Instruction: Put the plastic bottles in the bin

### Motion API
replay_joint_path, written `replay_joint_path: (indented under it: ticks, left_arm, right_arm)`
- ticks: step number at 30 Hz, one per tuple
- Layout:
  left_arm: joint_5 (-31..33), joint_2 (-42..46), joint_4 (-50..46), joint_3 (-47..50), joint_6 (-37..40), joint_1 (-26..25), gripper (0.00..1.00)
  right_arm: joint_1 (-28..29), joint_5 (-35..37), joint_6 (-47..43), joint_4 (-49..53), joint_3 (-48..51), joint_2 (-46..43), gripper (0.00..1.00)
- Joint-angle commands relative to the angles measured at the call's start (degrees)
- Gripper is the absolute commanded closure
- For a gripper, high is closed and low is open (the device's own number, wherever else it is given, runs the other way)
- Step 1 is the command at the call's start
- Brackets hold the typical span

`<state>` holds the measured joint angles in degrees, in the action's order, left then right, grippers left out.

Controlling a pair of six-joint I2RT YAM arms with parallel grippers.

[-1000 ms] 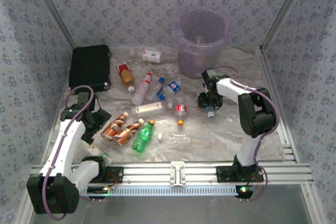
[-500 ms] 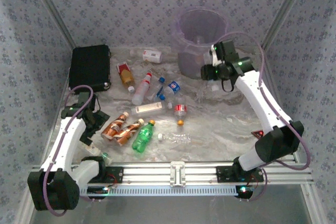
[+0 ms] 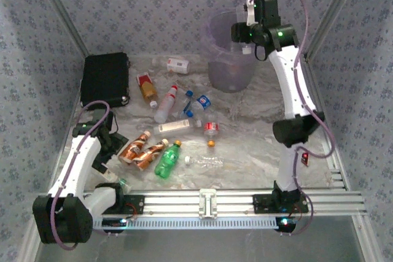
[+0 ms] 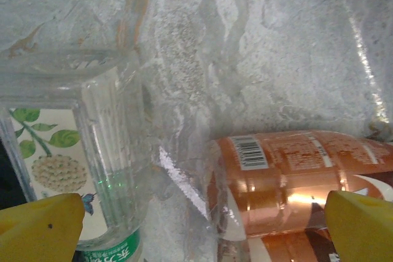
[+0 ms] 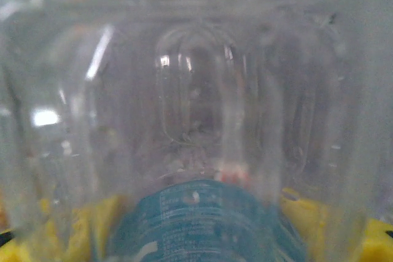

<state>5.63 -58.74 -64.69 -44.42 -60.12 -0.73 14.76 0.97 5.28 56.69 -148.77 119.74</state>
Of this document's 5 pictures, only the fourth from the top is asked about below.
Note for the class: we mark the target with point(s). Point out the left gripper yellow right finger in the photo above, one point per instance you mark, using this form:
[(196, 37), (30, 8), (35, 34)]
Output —
[(362, 231)]

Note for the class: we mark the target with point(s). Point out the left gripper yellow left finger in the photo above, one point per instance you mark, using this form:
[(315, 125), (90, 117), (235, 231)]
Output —
[(37, 231)]

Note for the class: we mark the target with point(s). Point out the clear flower label tea bottle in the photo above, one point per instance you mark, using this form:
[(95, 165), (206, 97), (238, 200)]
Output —
[(55, 157)]

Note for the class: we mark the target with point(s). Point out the smooth copper label bottle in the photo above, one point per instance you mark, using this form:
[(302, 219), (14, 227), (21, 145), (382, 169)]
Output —
[(276, 188)]

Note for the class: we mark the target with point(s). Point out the black hard case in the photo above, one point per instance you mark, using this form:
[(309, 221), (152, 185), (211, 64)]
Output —
[(7, 182)]

